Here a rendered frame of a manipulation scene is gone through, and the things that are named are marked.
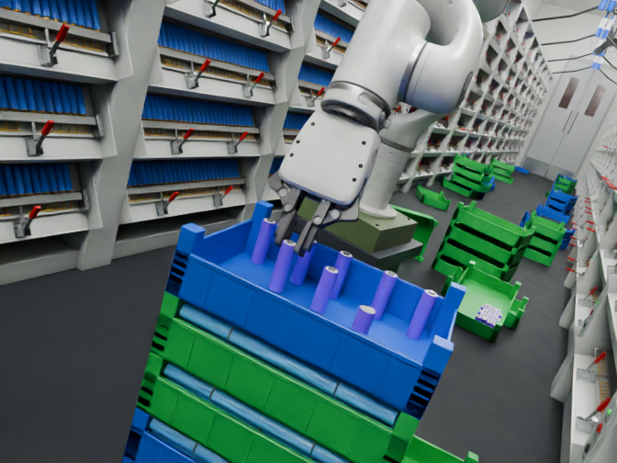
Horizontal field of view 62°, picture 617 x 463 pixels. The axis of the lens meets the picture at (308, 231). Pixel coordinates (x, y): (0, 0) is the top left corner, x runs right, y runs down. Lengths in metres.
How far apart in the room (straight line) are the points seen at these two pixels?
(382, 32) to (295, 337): 0.37
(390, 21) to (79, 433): 0.80
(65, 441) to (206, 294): 0.49
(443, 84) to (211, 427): 0.47
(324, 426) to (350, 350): 0.09
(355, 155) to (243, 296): 0.21
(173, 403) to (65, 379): 0.48
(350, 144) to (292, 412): 0.31
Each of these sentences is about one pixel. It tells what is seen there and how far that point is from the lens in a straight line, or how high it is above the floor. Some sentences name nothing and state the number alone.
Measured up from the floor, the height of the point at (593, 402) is 0.17.
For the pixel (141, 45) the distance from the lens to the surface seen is 1.34.
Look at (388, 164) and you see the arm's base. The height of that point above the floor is 0.49.
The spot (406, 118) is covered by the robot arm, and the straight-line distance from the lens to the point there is 1.39.
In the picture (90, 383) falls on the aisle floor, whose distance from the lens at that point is 1.09.
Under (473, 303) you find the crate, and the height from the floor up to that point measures 0.05.
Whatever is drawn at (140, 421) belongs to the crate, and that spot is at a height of 0.23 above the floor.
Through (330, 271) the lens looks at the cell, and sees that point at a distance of 0.59.
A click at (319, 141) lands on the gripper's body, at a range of 0.62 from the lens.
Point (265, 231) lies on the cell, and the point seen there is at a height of 0.45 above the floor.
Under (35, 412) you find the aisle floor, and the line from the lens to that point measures 1.03.
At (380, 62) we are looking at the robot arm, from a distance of 0.64.
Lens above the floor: 0.68
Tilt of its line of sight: 18 degrees down
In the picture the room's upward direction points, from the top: 19 degrees clockwise
